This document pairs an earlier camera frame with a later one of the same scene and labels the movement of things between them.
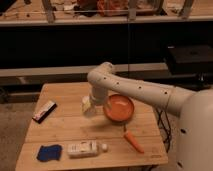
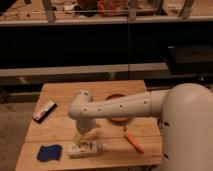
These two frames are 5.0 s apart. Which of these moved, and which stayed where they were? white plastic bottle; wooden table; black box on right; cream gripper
Moved: cream gripper
Stayed: white plastic bottle; wooden table; black box on right
